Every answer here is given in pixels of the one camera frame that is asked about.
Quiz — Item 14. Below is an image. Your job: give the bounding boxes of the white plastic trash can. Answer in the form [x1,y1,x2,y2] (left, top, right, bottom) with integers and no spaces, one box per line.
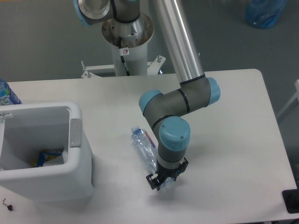
[0,102,94,202]

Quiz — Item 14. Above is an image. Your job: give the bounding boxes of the white frame at right edge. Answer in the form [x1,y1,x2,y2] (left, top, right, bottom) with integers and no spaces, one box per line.
[277,79,299,123]

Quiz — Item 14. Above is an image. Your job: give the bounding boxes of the blue plastic bag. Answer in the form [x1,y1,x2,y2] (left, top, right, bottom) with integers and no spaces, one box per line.
[245,0,288,29]

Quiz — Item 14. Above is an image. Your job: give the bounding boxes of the blue labelled bottle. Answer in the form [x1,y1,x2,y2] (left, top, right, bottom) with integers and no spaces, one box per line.
[0,79,21,106]

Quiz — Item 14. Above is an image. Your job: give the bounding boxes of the blue and yellow snack wrapper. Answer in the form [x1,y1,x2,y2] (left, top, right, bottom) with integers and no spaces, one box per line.
[34,149,49,168]

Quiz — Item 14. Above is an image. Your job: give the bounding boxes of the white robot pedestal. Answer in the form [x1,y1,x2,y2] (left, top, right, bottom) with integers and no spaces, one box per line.
[81,13,166,78]

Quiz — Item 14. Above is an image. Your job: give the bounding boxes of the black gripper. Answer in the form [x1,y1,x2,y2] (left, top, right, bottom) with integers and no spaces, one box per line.
[146,157,188,191]

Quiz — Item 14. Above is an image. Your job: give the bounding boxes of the black device at table edge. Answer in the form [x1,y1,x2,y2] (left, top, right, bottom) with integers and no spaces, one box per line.
[282,189,299,214]

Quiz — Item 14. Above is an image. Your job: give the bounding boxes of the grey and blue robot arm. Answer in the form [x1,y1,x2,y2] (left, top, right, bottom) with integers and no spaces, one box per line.
[73,0,221,190]

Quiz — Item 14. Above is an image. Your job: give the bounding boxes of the clear plastic water bottle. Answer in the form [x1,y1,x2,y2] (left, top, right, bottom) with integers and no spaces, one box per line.
[130,126,174,189]

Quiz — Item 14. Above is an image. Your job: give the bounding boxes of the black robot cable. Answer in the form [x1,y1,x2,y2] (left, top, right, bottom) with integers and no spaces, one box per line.
[118,36,131,77]

